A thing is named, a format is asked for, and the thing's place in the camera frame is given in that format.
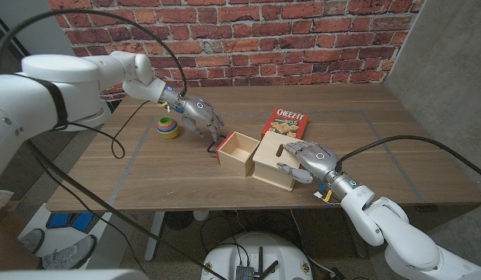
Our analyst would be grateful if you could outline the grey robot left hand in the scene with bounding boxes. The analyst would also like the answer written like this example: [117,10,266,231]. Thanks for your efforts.
[159,88,225,143]

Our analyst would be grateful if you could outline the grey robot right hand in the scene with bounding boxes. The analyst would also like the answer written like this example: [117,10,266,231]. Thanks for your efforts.
[277,140,361,201]

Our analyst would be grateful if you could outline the wooden box with slot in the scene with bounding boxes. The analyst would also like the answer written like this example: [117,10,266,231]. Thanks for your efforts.
[251,131,308,192]

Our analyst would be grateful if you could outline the red Cheez-It cracker box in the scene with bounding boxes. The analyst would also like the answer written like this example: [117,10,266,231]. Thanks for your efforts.
[260,107,310,140]

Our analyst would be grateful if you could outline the colourful stacking cup toy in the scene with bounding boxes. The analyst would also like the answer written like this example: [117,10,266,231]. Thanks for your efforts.
[156,115,180,140]

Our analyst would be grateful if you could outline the printed red brick backdrop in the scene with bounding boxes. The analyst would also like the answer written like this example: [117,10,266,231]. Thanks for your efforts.
[47,0,426,102]

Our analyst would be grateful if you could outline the white robot torso base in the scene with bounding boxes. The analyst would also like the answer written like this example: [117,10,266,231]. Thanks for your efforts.
[200,232,314,280]

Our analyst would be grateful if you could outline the black floor power strip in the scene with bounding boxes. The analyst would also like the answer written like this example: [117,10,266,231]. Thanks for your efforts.
[321,266,347,280]

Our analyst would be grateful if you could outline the white table leg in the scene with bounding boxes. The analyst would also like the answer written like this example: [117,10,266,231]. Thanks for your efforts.
[144,212,166,262]

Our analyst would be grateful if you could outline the small grey torso device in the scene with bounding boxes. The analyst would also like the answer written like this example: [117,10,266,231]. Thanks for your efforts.
[235,265,256,280]

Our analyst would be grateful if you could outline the blue floor pad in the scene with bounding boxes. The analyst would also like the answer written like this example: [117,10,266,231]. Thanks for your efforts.
[45,212,106,234]

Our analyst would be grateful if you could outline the grey sneaker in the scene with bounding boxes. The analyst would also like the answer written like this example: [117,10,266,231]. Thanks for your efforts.
[18,229,46,254]
[40,234,98,271]

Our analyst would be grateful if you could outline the white floor board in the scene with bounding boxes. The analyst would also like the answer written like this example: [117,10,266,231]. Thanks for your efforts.
[14,204,137,270]

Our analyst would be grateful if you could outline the person leg brown trousers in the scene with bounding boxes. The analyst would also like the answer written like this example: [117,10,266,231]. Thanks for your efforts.
[0,209,43,271]

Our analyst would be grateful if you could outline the thin black left wrist cable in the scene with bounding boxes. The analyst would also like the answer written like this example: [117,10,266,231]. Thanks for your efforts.
[67,100,150,159]

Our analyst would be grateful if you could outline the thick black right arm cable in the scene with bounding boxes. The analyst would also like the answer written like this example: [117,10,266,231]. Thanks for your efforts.
[336,135,481,180]

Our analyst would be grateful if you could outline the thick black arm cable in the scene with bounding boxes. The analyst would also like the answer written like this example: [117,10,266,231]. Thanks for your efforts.
[0,8,229,280]
[336,135,481,180]

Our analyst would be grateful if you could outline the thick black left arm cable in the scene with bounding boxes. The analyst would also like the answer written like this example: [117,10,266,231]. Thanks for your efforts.
[0,8,229,280]

